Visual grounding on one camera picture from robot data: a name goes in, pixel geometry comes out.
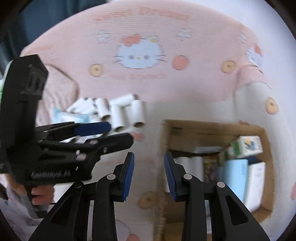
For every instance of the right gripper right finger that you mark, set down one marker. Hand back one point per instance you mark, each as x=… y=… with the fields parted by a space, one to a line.
x=230 y=219

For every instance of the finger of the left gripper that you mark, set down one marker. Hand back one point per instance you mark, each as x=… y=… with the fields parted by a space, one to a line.
x=71 y=129
x=108 y=144

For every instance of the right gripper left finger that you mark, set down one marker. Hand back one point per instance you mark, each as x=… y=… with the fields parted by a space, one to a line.
x=68 y=219

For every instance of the blue white wipes pack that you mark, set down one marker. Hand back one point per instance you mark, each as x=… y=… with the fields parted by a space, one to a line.
x=62 y=117

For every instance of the spiral notebook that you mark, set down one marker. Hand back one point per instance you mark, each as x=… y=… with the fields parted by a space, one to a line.
x=255 y=186

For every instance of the white paper tube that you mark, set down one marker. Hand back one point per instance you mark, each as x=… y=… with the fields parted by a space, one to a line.
x=138 y=113
x=117 y=118
x=124 y=100
x=197 y=167
x=103 y=108
x=174 y=171
x=82 y=106

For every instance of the person left hand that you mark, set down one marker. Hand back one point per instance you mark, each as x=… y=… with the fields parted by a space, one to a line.
x=43 y=194

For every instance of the pink patterned pillow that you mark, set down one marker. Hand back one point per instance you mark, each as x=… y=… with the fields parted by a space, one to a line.
x=60 y=91

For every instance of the light blue flat box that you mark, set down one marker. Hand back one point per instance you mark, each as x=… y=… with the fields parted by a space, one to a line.
x=234 y=174

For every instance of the colourful picture card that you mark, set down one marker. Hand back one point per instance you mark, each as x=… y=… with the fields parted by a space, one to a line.
x=210 y=169

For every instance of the brown cardboard box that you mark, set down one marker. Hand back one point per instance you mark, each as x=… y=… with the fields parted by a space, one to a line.
x=218 y=180

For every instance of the panda print carton box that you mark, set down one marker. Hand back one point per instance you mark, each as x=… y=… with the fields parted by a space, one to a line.
x=246 y=146

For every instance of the pink hello kitty mat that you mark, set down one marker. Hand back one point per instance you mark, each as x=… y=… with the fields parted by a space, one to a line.
x=186 y=62

